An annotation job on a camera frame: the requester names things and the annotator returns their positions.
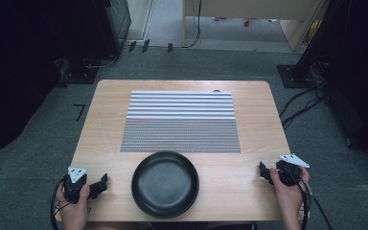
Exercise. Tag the black curtain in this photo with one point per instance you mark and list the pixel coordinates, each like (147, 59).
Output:
(357, 73)
(19, 73)

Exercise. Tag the grey striped placemat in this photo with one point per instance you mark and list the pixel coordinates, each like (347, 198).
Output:
(181, 121)

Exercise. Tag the person's left hand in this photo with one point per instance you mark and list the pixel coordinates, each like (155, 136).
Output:
(75, 211)

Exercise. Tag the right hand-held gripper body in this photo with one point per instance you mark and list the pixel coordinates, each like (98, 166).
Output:
(289, 171)

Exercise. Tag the black stand base plate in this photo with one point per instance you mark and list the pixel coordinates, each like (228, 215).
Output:
(80, 75)
(292, 76)

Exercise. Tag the dark equipment cabinet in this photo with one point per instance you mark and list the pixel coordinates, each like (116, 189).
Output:
(118, 22)

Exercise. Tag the black tape strip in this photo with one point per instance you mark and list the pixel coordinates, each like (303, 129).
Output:
(145, 45)
(170, 47)
(132, 46)

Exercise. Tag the black round plate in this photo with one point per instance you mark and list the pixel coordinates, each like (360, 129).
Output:
(165, 184)

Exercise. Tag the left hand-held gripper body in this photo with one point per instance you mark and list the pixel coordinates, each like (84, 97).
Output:
(73, 187)

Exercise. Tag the person's right hand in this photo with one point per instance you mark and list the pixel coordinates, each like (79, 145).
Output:
(289, 199)

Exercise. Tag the yellow thing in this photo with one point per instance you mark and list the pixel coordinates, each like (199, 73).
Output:
(314, 30)

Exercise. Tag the small red thing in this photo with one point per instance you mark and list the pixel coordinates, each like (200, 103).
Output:
(246, 22)

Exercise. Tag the light wooden desk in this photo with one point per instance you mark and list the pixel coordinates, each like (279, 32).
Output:
(252, 8)

